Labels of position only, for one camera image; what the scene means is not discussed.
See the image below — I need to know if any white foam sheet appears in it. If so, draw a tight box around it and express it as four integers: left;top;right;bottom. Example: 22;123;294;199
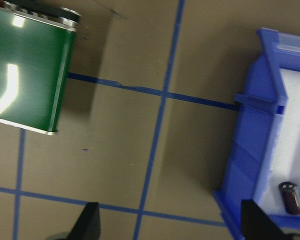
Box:
260;68;300;216

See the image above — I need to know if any green conveyor belt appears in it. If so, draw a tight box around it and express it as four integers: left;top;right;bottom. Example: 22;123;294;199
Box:
0;0;81;136

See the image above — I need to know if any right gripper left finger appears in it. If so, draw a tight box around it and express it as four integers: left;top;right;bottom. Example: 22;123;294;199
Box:
67;202;101;240

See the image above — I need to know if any black capacitor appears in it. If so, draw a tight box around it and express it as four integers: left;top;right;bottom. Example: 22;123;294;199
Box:
278;181;300;215

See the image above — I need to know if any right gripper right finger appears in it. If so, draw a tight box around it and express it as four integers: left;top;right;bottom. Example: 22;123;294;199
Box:
240;199;287;240

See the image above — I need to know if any blue plastic bin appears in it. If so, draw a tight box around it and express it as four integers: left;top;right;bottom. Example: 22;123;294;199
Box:
214;28;300;240

